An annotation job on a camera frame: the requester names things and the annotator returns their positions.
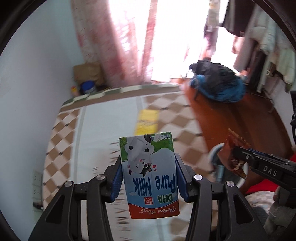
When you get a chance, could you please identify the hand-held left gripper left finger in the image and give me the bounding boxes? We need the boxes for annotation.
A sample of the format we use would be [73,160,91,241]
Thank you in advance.
[28,153,126,241]

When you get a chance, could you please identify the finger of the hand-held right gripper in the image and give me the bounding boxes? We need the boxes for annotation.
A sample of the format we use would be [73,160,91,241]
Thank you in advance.
[232,154,256,173]
[232,146,266,160]

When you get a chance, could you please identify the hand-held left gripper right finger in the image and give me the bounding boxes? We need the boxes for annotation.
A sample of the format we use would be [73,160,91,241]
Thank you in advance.
[174,152,263,241]

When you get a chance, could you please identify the brown snack wrapper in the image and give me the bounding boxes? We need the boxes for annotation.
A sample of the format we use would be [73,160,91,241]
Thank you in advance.
[218,128,252,179]

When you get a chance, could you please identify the white rimmed trash bin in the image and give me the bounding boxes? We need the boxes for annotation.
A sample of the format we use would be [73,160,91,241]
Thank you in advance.
[208,143,248,194]

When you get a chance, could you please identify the blue white milk carton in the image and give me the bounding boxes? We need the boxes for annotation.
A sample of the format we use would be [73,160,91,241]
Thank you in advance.
[119,132,180,219]

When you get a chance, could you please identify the red cloth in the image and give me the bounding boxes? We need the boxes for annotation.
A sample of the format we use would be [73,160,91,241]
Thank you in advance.
[245,181,281,194]

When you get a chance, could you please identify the white checkered cushion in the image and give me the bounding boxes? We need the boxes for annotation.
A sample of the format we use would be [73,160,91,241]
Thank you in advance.
[244,191,279,212]

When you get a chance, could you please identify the checkered brown tablecloth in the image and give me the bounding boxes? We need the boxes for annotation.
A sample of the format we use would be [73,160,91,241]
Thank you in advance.
[42,84,210,241]

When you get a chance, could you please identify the yellow packet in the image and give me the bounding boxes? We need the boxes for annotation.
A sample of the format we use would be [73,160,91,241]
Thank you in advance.
[135,109,160,136]

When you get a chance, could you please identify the blue and black clothes pile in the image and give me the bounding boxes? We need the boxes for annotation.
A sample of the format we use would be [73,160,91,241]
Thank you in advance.
[188,59,245,104]

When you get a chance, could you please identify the white puffer coat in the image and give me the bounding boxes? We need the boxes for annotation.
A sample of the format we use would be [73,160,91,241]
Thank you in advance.
[233,24,260,73]

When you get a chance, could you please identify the pale green jacket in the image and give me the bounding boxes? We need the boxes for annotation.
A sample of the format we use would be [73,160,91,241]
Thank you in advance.
[258,5,296,92]

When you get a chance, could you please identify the brown paper bag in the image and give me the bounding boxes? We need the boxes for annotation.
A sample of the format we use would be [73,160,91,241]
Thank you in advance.
[73,63,105,87]

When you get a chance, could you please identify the black clothes rack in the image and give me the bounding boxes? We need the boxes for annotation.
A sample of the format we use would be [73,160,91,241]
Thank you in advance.
[203,0,296,112]

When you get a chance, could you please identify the black garment with white stripes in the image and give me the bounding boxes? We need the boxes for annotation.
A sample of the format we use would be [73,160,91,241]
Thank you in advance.
[222,0,246,37]

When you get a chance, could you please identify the pink floral curtain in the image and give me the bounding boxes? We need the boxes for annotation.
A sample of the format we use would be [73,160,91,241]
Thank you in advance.
[70,0,130,87]

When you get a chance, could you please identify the white wall sockets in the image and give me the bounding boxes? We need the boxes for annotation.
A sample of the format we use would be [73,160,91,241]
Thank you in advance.
[32,170,44,205]

